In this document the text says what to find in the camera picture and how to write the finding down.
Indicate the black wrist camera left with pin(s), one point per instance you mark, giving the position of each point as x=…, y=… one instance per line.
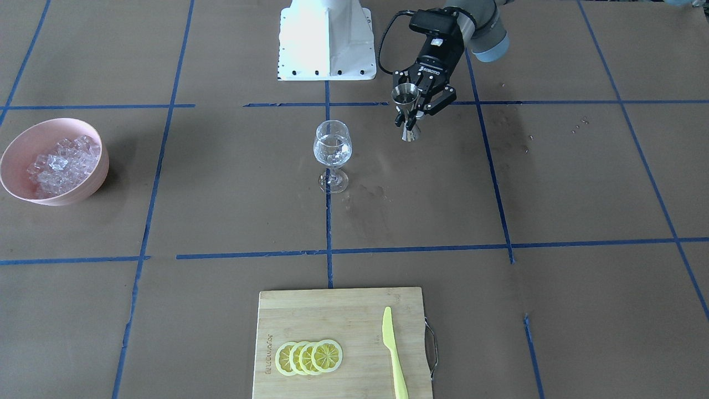
x=435, y=22

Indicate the clear wine glass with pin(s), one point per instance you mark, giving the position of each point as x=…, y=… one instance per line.
x=333, y=148

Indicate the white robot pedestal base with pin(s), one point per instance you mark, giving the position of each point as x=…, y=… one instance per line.
x=326, y=41

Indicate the pink bowl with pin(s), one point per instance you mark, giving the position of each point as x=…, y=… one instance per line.
x=38, y=139

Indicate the pile of clear ice cubes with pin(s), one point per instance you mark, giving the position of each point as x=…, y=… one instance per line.
x=64, y=167

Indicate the yellow-green plastic knife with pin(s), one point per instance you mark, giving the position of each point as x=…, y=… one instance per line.
x=400, y=389

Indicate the steel double jigger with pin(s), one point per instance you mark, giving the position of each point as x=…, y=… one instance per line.
x=405, y=97

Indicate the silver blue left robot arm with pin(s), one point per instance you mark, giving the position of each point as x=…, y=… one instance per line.
x=483, y=32

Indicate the bamboo cutting board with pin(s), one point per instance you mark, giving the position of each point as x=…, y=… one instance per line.
x=353, y=318

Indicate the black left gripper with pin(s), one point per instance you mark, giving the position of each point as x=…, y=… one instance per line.
x=441, y=57

